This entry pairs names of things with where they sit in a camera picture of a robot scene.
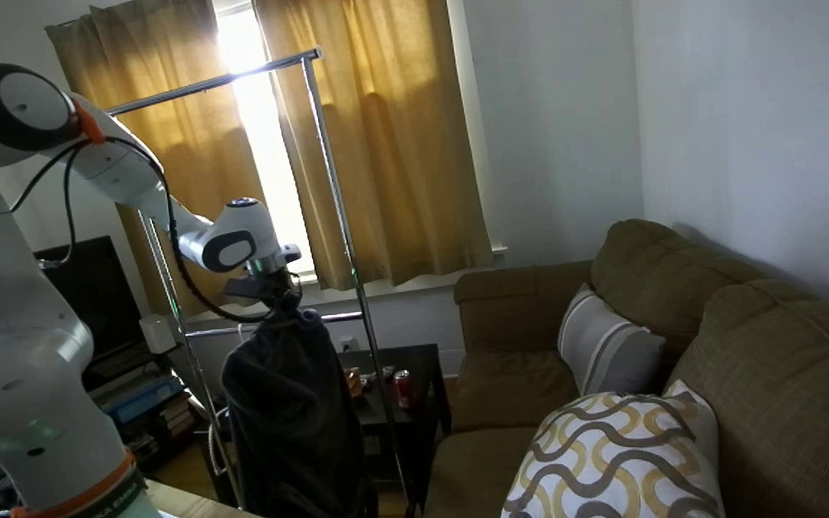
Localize patterned wavy throw pillow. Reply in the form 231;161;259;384
502;384;726;518

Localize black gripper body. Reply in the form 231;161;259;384
226;246;302;311

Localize stack of books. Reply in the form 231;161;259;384
93;362;195;463

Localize olive green sofa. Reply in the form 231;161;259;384
427;220;829;518

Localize black television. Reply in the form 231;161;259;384
37;237;151;380

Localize dark grey fleece robe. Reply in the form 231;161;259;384
221;311;377;518

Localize chrome clothes rack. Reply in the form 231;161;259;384
103;46;418;513

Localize grey striped pillow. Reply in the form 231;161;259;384
555;286;666;394

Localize yellow curtains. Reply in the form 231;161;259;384
44;0;495;315

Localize black side table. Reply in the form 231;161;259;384
341;347;453;518

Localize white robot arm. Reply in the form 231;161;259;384
0;65;293;518

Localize red can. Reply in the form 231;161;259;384
393;368;411;408

